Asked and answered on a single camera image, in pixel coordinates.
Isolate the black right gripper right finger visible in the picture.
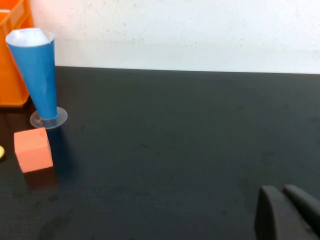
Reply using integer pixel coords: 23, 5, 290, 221
282, 184, 320, 237

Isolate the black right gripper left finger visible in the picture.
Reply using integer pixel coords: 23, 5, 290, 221
254, 185, 319, 240

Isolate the orange plastic cutlery crate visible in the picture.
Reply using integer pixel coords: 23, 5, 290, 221
0, 0, 35, 108

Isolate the blue paper cone cup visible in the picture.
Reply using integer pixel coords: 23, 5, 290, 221
5, 28, 69, 130

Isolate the orange foam cube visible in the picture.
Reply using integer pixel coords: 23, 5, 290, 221
13, 127, 54, 174

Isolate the blue paper cone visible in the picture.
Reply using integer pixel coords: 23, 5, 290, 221
5, 28, 59, 120

